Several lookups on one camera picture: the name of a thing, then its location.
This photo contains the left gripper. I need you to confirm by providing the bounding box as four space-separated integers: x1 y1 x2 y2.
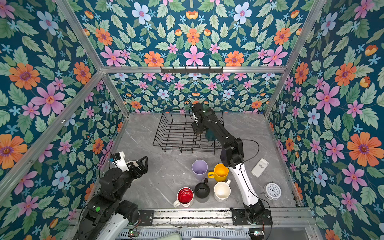
113 155 149 203

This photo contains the olive glass cup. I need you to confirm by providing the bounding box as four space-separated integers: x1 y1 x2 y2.
193 125 206 135

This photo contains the dark green mug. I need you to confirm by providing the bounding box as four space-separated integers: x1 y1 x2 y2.
205 129 217 142

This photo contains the black wire dish rack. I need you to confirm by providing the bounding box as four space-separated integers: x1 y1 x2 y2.
153 110 221 154

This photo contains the lilac plastic cup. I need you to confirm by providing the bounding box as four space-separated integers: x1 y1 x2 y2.
192 160 208 181

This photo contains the yellow mug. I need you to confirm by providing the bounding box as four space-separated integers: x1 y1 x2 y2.
208 164 229 182

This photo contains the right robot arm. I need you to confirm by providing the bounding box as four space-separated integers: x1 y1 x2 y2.
192 103 266 224

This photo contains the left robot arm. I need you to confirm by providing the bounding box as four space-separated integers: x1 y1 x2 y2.
74 154 148 240

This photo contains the red and white mug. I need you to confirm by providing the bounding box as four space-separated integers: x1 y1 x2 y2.
173 187 195 208

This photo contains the black mug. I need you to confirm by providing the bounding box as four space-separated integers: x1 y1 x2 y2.
195 178 210 199

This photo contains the white cream mug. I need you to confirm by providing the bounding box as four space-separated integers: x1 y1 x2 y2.
214 180 231 203

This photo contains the white remote control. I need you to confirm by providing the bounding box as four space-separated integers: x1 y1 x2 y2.
251 158 269 178

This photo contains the white alarm clock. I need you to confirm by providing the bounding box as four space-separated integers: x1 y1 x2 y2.
264 183 282 201

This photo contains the black hook rail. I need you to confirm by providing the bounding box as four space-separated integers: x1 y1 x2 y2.
160 67 224 74

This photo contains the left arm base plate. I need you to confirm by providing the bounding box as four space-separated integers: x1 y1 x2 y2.
137 210 155 227

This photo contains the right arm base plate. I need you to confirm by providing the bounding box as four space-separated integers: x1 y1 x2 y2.
230 208 273 226

